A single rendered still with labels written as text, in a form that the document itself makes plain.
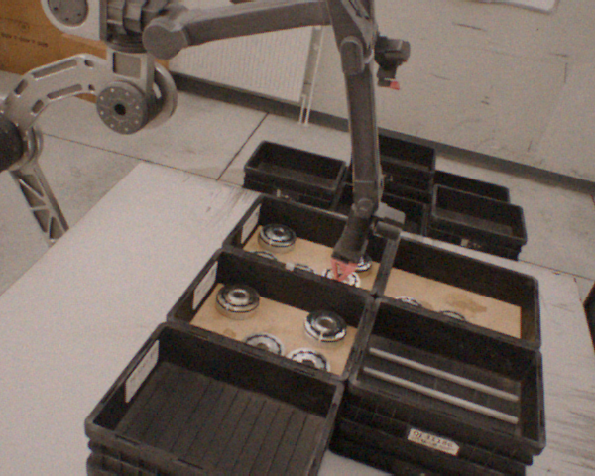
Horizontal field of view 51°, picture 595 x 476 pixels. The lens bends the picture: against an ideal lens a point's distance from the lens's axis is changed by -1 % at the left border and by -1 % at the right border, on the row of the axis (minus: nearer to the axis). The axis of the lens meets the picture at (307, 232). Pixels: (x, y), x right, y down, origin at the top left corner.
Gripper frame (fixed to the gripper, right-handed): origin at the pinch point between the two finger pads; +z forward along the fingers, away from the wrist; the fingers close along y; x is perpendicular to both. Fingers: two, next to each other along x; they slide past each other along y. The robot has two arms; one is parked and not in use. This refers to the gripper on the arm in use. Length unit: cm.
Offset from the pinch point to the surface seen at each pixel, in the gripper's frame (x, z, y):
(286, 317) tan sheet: 7.8, 8.3, -14.0
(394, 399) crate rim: -21.5, -2.9, -36.4
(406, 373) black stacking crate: -23.3, 6.6, -17.1
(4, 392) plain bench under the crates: 55, 25, -54
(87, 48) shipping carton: 226, 61, 213
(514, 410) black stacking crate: -48, 5, -16
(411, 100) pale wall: 23, 49, 298
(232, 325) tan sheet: 17.7, 9.2, -23.1
